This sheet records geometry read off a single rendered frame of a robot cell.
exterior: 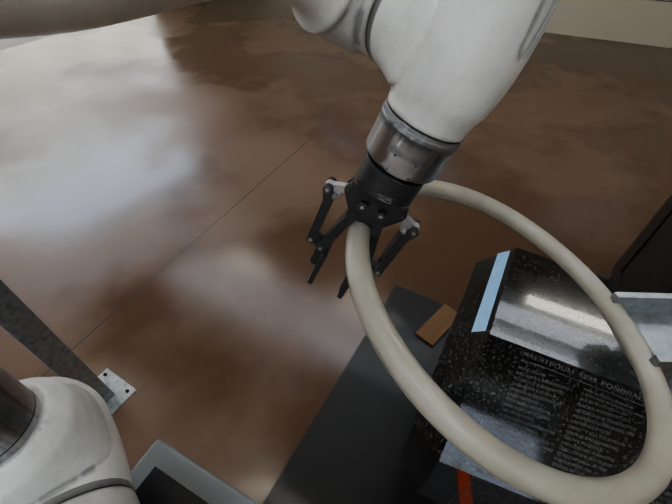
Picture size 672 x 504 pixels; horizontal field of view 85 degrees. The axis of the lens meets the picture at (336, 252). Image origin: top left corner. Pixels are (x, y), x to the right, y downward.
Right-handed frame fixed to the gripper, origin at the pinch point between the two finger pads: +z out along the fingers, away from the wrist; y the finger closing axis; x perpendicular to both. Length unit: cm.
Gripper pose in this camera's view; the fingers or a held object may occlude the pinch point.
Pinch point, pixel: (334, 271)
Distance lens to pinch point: 55.5
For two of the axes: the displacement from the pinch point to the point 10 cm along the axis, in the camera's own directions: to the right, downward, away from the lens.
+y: 9.0, 4.4, 0.6
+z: -3.7, 6.5, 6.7
